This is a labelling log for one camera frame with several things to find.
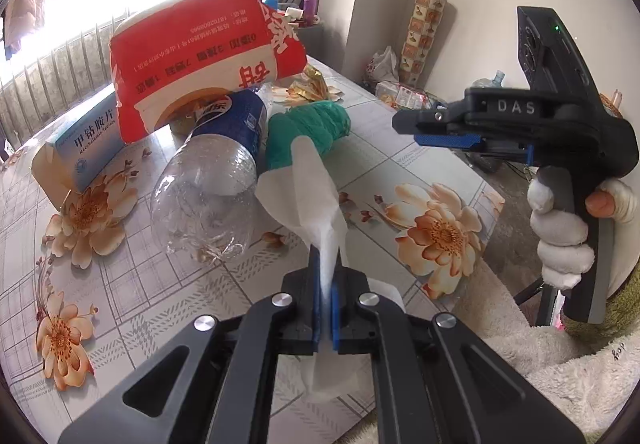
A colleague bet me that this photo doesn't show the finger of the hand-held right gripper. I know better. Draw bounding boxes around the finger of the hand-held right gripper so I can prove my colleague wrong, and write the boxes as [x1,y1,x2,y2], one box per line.
[414,133,535,166]
[391,101,471,135]

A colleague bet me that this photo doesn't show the person's right hand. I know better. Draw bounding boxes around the person's right hand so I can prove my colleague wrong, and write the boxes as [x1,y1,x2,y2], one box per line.
[527,178,635,292]

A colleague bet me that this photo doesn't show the red and white paper bag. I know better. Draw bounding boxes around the red and white paper bag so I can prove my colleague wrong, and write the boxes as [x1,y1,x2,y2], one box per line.
[109,0,308,145]

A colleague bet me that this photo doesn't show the white and blue medicine box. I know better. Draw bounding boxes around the white and blue medicine box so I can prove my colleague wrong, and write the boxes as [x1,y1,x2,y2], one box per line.
[31,96,123,210]

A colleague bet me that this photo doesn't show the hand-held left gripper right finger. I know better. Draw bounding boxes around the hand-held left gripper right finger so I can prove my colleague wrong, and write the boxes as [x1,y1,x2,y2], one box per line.
[330,249,586,444]

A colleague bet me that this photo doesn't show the clear bottle with blue label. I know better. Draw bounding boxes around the clear bottle with blue label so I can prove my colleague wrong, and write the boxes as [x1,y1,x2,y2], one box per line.
[150,89,268,260]

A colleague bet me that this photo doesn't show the golden foil wrapper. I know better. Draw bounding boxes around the golden foil wrapper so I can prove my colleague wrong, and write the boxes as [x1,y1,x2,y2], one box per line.
[272,64,346,107]

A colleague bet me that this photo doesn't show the white plastic bag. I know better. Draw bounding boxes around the white plastic bag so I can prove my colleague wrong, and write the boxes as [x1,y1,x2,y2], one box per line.
[367,45,401,84]

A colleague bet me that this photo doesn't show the white fleece blanket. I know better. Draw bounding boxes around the white fleece blanket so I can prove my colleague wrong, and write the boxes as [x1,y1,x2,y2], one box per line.
[452,254,636,444]

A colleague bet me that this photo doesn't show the floral plastic tablecloth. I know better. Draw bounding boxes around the floral plastic tablecloth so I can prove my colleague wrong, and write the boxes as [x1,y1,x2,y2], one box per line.
[0,51,506,425]

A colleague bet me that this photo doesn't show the green knitted cloth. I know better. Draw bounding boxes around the green knitted cloth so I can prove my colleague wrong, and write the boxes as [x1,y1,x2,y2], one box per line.
[264,100,352,171]

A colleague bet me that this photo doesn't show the metal window railing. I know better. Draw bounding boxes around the metal window railing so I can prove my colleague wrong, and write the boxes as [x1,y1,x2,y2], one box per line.
[0,9,121,155]

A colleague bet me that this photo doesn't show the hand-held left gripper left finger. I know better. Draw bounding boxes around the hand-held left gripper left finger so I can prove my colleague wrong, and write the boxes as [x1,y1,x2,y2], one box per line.
[57,244,325,444]

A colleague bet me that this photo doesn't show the pile of food packets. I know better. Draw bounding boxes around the pile of food packets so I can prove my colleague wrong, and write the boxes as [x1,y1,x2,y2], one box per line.
[375,80,441,111]

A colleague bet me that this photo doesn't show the patterned paper roll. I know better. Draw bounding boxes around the patterned paper roll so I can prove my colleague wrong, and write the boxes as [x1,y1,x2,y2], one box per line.
[400,0,447,85]

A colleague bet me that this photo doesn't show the white paper tissue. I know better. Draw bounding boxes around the white paper tissue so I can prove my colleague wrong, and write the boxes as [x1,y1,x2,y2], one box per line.
[255,136,403,400]

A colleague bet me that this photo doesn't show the large blue water jug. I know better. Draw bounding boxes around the large blue water jug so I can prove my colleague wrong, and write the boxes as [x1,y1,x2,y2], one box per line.
[472,70,506,90]

